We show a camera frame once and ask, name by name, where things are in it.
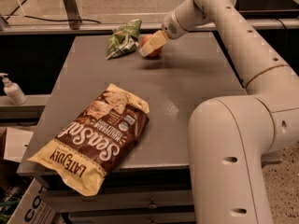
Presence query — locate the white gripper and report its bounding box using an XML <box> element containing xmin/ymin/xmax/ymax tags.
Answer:
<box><xmin>139</xmin><ymin>11</ymin><xmax>187</xmax><ymax>57</ymax></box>

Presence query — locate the red apple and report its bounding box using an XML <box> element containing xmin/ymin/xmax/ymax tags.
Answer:
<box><xmin>141</xmin><ymin>34</ymin><xmax>163</xmax><ymax>59</ymax></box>

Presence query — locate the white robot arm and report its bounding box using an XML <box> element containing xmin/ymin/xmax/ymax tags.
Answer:
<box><xmin>139</xmin><ymin>0</ymin><xmax>299</xmax><ymax>224</ymax></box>

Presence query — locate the green jalapeno chip bag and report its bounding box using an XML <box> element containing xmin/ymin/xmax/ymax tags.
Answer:
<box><xmin>107</xmin><ymin>19</ymin><xmax>142</xmax><ymax>60</ymax></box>

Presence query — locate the brown Late July chip bag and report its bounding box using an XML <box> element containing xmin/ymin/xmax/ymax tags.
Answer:
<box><xmin>29</xmin><ymin>84</ymin><xmax>150</xmax><ymax>196</ymax></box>

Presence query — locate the grey drawer cabinet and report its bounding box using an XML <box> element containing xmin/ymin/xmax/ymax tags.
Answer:
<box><xmin>21</xmin><ymin>35</ymin><xmax>276</xmax><ymax>224</ymax></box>

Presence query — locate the white pump dispenser bottle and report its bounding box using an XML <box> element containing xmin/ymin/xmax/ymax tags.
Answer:
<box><xmin>0</xmin><ymin>73</ymin><xmax>27</xmax><ymax>105</ymax></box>

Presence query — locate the upper drawer knob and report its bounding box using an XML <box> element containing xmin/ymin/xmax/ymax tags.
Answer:
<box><xmin>148</xmin><ymin>201</ymin><xmax>158</xmax><ymax>209</ymax></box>

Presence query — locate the white cardboard box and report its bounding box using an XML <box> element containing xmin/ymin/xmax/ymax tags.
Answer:
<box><xmin>7</xmin><ymin>179</ymin><xmax>55</xmax><ymax>224</ymax></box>

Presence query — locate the left metal railing post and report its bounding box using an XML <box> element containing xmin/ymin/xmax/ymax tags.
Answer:
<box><xmin>63</xmin><ymin>0</ymin><xmax>81</xmax><ymax>30</ymax></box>

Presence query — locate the black cable on floor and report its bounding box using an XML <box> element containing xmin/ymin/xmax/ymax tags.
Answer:
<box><xmin>5</xmin><ymin>0</ymin><xmax>102</xmax><ymax>25</ymax></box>

